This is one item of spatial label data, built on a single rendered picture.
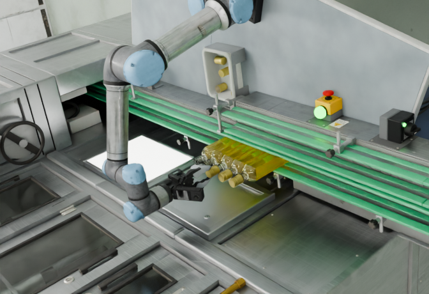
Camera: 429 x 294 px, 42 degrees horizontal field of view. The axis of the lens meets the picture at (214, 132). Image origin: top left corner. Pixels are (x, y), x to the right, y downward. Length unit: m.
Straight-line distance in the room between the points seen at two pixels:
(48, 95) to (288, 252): 1.43
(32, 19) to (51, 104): 2.98
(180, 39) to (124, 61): 0.20
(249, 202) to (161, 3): 1.09
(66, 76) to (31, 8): 2.94
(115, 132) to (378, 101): 0.90
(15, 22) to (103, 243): 3.78
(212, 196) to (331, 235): 0.49
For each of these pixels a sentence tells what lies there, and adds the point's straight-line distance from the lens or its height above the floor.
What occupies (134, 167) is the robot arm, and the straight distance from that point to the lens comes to 1.91.
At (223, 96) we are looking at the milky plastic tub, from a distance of 2.44.
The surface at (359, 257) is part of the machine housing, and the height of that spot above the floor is 1.06.
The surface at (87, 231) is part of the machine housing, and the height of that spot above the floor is 1.56.
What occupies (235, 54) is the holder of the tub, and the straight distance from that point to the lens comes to 2.33.
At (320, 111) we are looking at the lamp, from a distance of 2.03.
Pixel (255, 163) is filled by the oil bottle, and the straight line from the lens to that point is 2.08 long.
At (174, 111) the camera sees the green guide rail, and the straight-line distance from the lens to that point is 2.58.
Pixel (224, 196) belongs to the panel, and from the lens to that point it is 2.20.
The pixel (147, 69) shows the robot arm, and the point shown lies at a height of 1.37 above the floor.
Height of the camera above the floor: 2.26
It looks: 34 degrees down
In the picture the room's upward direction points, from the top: 116 degrees counter-clockwise
